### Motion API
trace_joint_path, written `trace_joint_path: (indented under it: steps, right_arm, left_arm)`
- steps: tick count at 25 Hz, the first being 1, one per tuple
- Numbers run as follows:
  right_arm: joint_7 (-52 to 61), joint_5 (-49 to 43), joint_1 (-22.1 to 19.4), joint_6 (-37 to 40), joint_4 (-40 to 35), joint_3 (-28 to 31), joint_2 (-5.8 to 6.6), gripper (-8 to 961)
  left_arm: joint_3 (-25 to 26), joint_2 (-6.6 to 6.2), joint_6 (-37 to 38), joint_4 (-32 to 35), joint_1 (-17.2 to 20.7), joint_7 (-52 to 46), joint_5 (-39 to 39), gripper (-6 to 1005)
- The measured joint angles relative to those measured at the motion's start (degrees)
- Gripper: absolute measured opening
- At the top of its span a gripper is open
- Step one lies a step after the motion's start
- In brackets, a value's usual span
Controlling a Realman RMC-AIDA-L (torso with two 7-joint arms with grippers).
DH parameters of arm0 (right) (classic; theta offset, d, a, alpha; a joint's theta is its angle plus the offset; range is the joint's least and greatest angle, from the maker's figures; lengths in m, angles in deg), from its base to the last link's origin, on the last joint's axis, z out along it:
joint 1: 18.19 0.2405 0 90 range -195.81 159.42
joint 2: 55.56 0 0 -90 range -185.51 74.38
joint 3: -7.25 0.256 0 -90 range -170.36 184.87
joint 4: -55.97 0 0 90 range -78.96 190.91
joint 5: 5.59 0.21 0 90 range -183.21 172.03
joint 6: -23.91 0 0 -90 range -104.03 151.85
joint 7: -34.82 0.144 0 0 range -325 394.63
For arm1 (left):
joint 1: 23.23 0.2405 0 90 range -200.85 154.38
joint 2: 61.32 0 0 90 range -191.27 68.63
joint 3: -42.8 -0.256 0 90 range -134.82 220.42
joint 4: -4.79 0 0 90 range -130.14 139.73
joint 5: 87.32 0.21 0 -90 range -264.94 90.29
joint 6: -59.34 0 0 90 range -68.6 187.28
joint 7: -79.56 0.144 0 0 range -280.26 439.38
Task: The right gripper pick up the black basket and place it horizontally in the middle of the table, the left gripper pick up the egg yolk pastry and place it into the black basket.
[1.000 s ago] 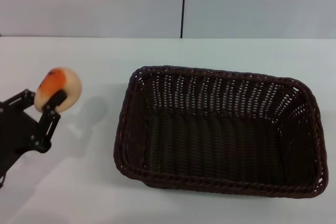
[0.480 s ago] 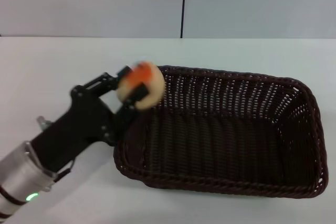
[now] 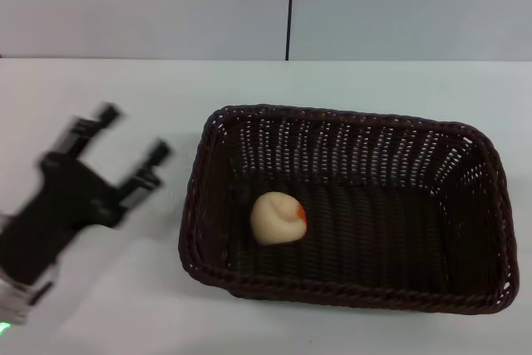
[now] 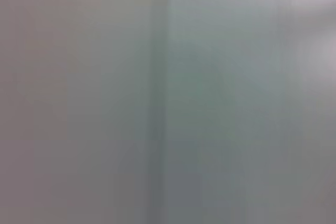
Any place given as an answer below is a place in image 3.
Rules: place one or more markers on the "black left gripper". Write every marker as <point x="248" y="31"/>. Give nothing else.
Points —
<point x="62" y="205"/>

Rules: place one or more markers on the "round bun with orange filling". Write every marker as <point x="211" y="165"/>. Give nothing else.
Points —
<point x="276" y="218"/>

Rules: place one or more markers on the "black vertical wall strip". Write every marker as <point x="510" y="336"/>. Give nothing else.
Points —
<point x="289" y="6"/>

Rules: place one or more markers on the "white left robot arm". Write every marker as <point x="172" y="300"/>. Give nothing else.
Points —
<point x="18" y="299"/>

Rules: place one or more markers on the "dark brown woven basket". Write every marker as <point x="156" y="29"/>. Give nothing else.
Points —
<point x="374" y="222"/>

